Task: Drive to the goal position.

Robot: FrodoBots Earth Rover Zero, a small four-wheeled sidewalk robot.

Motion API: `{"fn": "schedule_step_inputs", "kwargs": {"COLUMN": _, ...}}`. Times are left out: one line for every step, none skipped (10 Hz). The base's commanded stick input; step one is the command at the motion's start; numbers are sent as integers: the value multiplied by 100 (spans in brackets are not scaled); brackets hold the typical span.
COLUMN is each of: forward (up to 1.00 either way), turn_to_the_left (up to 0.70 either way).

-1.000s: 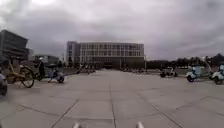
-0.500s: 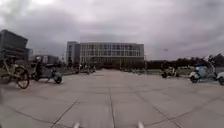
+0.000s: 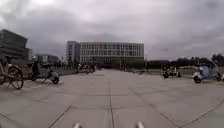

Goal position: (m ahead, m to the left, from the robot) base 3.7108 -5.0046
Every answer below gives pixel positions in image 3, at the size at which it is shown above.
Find large grey glass-fronted building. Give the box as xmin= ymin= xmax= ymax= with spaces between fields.
xmin=65 ymin=40 xmax=146 ymax=70

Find grey paved plaza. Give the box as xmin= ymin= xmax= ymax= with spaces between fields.
xmin=0 ymin=68 xmax=224 ymax=128

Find grass strip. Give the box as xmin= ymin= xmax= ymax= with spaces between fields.
xmin=19 ymin=66 xmax=79 ymax=77
xmin=146 ymin=67 xmax=201 ymax=77

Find parked scooters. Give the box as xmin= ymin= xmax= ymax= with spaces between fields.
xmin=161 ymin=65 xmax=183 ymax=80

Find pale scooter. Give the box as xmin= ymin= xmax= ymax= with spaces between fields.
xmin=40 ymin=66 xmax=61 ymax=85

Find low grey building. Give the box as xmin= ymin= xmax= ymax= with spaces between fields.
xmin=34 ymin=53 xmax=60 ymax=66

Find robot's own part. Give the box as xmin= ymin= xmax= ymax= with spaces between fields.
xmin=73 ymin=121 xmax=82 ymax=128
xmin=136 ymin=121 xmax=145 ymax=128

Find person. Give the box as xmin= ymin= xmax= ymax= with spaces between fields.
xmin=29 ymin=55 xmax=41 ymax=82

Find row of trees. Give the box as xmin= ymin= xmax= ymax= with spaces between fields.
xmin=146 ymin=53 xmax=224 ymax=68

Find white and blue scooter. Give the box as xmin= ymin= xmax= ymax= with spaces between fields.
xmin=192 ymin=60 xmax=223 ymax=84

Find bicycle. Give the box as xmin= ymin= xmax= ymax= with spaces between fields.
xmin=0 ymin=58 xmax=25 ymax=90

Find dark stepped building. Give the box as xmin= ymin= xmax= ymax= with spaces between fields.
xmin=0 ymin=28 xmax=33 ymax=62

